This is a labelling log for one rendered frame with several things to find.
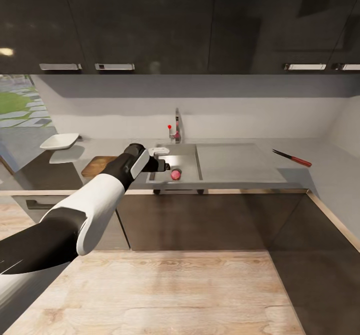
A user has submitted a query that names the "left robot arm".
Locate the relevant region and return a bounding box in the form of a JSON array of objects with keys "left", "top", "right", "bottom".
[{"left": 0, "top": 144, "right": 171, "bottom": 335}]

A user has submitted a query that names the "cutting board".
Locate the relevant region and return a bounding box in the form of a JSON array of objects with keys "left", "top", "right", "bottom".
[{"left": 81, "top": 156, "right": 117, "bottom": 177}]

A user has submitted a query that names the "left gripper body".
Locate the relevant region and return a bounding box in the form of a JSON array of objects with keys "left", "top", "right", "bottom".
[{"left": 142, "top": 156, "right": 166, "bottom": 173}]

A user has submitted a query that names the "vidalia onion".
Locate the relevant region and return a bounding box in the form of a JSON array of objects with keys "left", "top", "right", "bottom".
[{"left": 171, "top": 170, "right": 181, "bottom": 180}]

